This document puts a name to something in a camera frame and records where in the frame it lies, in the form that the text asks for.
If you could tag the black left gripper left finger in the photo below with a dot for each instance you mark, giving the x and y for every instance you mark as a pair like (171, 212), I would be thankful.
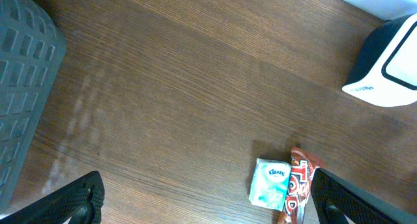
(78, 202)

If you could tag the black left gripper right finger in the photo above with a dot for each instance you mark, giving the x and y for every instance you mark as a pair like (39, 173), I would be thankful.
(338, 201)

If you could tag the red snack packet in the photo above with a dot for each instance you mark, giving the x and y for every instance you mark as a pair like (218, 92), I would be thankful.
(303, 169)

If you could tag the small teal tissue pack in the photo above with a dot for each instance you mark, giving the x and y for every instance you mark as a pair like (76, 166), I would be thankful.
(269, 184)

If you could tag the grey plastic mesh basket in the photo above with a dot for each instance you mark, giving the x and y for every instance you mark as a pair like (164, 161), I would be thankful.
(32, 50)

